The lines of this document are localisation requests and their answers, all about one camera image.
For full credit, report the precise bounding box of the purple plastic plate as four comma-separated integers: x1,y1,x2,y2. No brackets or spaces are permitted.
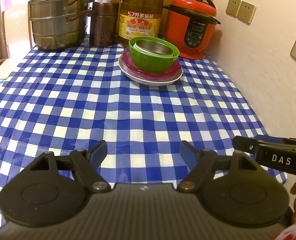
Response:
121,48,182,80

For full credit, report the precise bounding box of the white plastic bowl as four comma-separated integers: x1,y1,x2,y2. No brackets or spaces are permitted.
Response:
133,39,175,57

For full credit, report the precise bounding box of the green plastic bowl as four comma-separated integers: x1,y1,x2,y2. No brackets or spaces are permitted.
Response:
128,36,180,73

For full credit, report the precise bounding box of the blue white checkered tablecloth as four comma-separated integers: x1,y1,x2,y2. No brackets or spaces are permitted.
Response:
0,36,288,229

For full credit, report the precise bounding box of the white ceramic plate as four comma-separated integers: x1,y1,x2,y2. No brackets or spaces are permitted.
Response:
118,57,183,87

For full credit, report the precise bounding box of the red electric pressure cooker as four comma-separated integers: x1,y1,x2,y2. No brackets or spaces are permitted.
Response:
164,0,220,60

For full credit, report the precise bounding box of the brown cylindrical canister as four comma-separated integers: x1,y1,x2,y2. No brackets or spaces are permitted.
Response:
89,0,119,47

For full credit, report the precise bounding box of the stainless steel steamer pot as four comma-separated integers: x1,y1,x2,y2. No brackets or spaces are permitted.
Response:
28,0,95,51

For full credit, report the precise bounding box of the large cooking oil bottle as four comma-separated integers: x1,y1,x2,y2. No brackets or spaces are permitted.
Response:
118,0,164,47

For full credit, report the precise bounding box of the double wall power socket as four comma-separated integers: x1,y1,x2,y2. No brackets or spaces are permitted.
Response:
225,0,256,25

